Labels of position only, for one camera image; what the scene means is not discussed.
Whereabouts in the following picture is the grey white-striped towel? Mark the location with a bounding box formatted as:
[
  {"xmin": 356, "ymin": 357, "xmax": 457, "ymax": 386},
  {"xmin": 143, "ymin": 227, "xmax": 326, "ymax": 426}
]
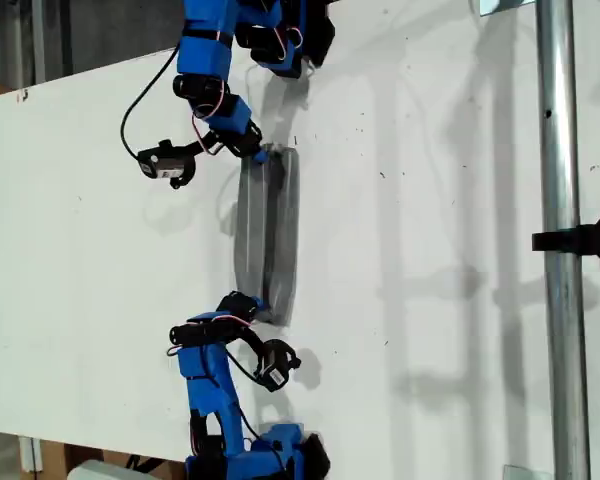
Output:
[{"xmin": 232, "ymin": 144, "xmax": 302, "ymax": 329}]

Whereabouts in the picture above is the white plastic container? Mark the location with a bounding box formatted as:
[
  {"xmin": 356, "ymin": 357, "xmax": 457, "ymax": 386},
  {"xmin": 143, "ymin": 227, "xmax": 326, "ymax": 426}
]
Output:
[{"xmin": 68, "ymin": 458, "xmax": 159, "ymax": 480}]

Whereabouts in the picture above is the brown cardboard box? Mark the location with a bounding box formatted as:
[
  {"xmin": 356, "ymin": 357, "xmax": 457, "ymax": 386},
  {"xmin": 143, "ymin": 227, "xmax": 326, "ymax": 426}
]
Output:
[{"xmin": 38, "ymin": 438, "xmax": 189, "ymax": 480}]

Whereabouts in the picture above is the white table leg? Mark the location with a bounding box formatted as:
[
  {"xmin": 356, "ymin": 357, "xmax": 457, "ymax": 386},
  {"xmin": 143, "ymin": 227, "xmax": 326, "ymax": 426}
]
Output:
[{"xmin": 18, "ymin": 435, "xmax": 44, "ymax": 474}]

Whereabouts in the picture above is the black clamp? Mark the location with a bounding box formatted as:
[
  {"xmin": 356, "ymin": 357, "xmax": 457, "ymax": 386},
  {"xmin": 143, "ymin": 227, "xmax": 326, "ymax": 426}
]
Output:
[{"xmin": 531, "ymin": 212, "xmax": 600, "ymax": 266}]

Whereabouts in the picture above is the black camera stalk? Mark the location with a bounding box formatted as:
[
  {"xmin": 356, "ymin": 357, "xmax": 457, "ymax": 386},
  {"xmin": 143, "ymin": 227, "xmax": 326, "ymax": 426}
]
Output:
[
  {"xmin": 178, "ymin": 130, "xmax": 227, "ymax": 157},
  {"xmin": 227, "ymin": 325, "xmax": 267, "ymax": 357}
]

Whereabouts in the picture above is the black camera cable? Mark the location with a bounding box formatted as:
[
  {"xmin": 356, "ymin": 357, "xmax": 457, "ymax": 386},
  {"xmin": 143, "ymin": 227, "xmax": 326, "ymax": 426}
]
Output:
[
  {"xmin": 223, "ymin": 348, "xmax": 261, "ymax": 441},
  {"xmin": 120, "ymin": 43, "xmax": 182, "ymax": 162}
]

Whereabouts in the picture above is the silver black camera box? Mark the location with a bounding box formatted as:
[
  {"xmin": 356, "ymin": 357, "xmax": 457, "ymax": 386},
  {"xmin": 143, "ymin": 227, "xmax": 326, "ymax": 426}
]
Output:
[
  {"xmin": 252, "ymin": 338, "xmax": 302, "ymax": 393},
  {"xmin": 136, "ymin": 139, "xmax": 198, "ymax": 191}
]

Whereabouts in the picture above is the steel post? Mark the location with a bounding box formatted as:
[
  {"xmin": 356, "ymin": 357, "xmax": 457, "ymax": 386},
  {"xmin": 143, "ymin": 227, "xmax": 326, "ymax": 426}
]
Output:
[{"xmin": 534, "ymin": 0, "xmax": 594, "ymax": 480}]

